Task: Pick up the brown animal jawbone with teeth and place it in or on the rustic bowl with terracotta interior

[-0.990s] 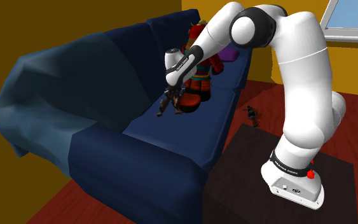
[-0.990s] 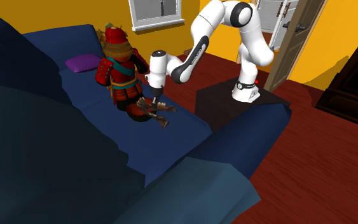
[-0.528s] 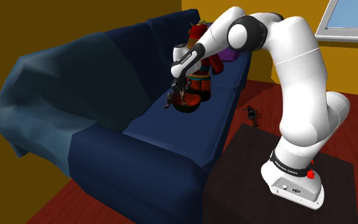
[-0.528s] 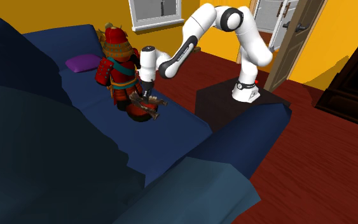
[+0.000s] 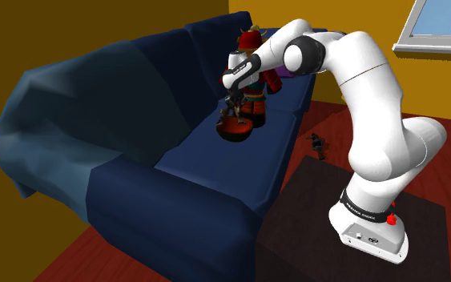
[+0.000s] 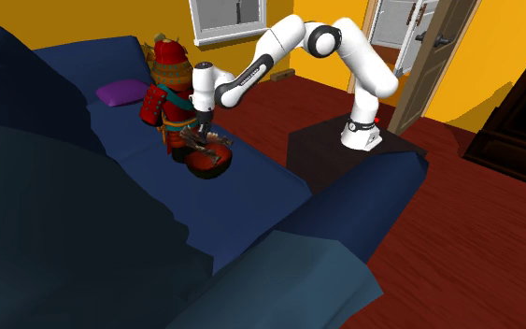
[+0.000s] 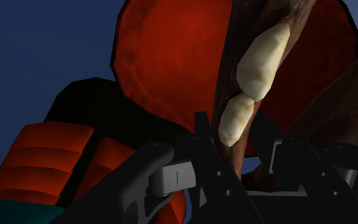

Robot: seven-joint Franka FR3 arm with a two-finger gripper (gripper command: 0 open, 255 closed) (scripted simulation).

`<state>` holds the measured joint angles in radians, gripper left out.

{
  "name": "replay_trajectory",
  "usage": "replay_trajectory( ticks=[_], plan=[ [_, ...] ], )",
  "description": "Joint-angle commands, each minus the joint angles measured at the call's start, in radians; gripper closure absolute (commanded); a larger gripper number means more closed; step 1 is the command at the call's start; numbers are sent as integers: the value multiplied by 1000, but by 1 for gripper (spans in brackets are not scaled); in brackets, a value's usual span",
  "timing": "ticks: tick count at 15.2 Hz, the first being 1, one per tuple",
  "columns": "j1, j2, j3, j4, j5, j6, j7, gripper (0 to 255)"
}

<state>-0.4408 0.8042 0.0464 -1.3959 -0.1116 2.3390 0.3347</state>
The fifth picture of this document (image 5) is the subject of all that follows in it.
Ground dark robot stand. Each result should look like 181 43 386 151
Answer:
255 155 451 282

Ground red armoured samurai figure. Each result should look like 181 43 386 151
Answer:
218 24 284 130

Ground red bowl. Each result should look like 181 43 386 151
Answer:
215 117 255 144

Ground dark blue sofa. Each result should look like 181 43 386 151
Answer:
85 10 330 282

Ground grey-blue blanket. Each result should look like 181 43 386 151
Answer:
0 38 193 224

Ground white framed window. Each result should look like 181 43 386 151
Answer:
391 0 451 56

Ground purple object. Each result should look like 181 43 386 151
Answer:
275 64 296 80

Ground small dark figure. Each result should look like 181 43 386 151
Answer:
217 100 250 127
305 132 328 162

